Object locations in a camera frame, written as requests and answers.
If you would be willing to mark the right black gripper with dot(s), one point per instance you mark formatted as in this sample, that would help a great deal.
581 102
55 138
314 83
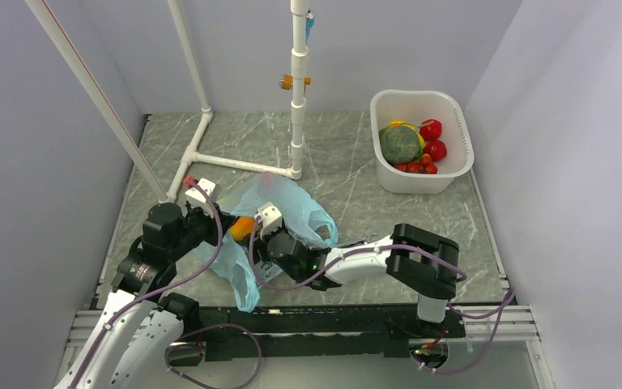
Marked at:
262 244

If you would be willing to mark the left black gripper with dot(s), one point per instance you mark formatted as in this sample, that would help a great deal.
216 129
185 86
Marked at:
212 222

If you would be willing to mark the light blue plastic bag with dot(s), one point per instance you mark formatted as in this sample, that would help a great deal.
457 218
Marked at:
306 219

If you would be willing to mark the orange fake mango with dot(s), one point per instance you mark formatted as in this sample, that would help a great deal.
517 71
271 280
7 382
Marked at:
241 229

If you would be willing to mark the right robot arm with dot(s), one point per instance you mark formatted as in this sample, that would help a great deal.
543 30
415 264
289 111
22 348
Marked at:
425 262

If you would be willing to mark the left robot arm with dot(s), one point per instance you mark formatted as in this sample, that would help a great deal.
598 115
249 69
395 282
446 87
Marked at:
141 318

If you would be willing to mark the small red fake tomatoes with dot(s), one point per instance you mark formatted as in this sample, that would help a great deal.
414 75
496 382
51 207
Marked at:
424 165

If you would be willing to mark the yellow green fake fruit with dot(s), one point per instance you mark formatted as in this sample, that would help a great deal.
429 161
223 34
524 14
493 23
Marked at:
407 125

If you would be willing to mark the red fake apple lower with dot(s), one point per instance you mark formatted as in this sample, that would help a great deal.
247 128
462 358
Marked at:
436 149

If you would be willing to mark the red fake apple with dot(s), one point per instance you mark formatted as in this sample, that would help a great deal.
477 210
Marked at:
436 149
430 129

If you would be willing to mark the red fake apple upper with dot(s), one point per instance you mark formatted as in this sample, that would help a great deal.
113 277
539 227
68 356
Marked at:
430 129

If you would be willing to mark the white plastic basket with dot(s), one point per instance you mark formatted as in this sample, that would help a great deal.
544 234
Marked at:
413 107

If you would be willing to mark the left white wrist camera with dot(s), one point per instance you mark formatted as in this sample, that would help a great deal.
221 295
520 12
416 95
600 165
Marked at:
202 193

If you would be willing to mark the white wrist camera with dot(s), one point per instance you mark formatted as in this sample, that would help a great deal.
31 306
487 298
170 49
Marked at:
202 193
270 219

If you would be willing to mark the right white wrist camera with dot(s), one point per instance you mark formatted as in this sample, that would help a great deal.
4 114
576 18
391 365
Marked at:
270 219

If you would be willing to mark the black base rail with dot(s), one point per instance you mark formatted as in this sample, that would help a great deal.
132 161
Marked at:
390 330

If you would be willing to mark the white PVC pipe frame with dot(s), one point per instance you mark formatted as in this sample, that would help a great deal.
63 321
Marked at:
296 82

